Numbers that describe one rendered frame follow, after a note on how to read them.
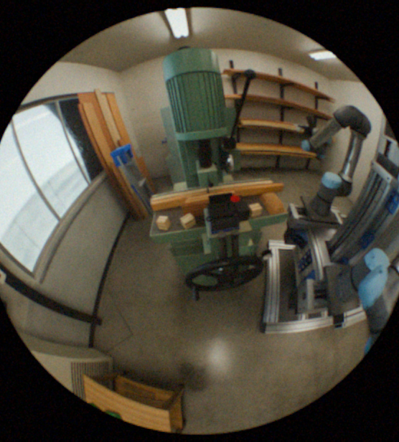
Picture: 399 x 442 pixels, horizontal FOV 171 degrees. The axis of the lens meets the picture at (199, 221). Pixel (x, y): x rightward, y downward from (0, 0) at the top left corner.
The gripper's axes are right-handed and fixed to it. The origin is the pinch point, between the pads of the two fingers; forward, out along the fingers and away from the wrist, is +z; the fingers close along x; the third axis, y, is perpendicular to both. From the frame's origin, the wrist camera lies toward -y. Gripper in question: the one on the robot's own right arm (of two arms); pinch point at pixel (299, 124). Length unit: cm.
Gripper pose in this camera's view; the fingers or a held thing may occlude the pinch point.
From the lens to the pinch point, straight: 131.1
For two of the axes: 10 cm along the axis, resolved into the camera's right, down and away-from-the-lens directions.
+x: 9.6, -1.8, -2.0
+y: 2.7, 6.7, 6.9
